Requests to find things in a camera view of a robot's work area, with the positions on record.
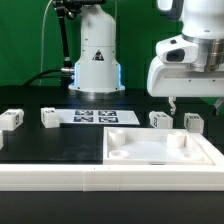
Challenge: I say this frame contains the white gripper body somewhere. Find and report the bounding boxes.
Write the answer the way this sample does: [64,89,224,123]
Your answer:
[147,35,224,97]

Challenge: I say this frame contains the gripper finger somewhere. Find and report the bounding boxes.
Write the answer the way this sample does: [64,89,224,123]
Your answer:
[214,97,224,115]
[168,97,176,115]

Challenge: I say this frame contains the white square table top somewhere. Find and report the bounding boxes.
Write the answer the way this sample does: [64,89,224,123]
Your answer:
[103,127,214,166]

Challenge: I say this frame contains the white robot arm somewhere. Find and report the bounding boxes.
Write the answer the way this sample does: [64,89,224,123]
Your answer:
[70,0,224,106]

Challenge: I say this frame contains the white sheet with tags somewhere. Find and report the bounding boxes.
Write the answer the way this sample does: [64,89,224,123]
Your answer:
[56,109,139,125]

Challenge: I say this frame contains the white U-shaped obstacle fence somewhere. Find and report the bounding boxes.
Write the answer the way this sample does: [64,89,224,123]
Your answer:
[0,133,224,191]

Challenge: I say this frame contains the black cable bundle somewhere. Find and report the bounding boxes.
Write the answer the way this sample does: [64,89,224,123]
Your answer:
[23,67,75,88]

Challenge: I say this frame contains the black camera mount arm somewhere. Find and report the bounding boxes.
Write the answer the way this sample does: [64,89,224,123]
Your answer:
[52,0,107,67]

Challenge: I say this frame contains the white cable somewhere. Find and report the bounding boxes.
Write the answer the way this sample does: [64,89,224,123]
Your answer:
[38,0,54,87]

